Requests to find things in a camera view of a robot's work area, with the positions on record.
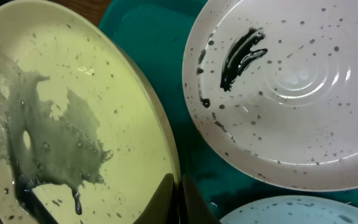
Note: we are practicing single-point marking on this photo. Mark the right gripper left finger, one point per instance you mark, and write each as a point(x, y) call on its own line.
point(161, 208)

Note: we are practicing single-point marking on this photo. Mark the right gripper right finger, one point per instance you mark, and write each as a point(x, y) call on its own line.
point(193, 209)

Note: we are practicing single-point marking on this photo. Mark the yellow-green plate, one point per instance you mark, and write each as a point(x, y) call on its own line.
point(83, 135)

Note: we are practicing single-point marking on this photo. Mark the white plate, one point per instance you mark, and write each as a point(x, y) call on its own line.
point(272, 86)

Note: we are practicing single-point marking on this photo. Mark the light blue dirty plate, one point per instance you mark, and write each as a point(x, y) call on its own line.
point(293, 209)

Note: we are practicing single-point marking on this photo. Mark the teal plastic tray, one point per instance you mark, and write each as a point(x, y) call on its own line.
point(154, 34)

